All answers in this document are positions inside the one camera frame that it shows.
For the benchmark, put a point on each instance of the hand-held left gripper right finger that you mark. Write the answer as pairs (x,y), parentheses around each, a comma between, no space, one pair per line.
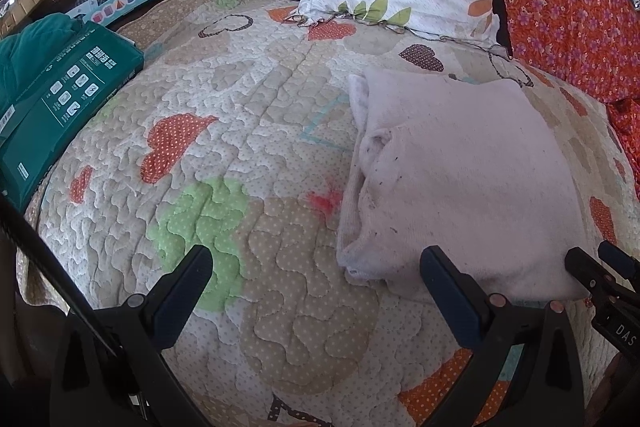
(450,302)

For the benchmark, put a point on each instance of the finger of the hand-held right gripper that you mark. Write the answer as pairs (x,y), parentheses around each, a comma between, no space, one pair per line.
(620,259)
(587,269)

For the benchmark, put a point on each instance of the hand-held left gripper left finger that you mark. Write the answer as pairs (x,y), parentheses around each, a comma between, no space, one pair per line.
(182,302)

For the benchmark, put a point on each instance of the patchwork quilt with hearts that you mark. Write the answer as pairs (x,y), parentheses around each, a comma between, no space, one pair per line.
(250,132)

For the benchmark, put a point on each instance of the green cardboard box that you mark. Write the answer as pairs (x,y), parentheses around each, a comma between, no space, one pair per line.
(65,97)

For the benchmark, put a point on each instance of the orange floral cloth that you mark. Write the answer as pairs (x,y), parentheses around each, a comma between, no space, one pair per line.
(560,17)

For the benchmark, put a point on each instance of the teal cloth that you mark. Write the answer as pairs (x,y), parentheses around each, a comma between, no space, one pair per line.
(25,52)

